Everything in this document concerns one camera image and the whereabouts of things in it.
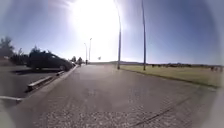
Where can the tall thick pole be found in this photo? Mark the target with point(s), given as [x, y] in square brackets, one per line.
[119, 50]

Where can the small distant tree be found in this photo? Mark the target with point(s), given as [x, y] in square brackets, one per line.
[99, 58]

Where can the dark asphalt parking lot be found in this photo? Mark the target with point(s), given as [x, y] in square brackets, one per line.
[16, 80]

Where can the tall thin pole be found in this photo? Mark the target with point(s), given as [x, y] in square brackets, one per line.
[144, 40]

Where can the concrete wheel stop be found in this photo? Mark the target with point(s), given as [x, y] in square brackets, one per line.
[40, 82]

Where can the person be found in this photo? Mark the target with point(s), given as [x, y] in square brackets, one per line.
[80, 61]

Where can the grey asphalt path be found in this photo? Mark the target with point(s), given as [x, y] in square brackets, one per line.
[106, 96]

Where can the tall street lamp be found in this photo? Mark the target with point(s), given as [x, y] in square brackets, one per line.
[89, 50]

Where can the short street lamp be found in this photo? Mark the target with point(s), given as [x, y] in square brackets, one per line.
[86, 55]

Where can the group of trees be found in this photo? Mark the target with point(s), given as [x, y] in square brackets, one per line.
[6, 50]

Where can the small dark tree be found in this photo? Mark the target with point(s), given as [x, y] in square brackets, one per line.
[73, 59]

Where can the row of distant trees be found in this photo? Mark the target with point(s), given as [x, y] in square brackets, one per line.
[173, 65]

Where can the dry grass field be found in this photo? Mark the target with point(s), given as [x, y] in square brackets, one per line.
[186, 73]

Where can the dark car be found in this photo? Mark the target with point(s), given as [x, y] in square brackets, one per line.
[46, 61]

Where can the concrete kerb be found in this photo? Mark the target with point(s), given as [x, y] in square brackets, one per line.
[50, 83]

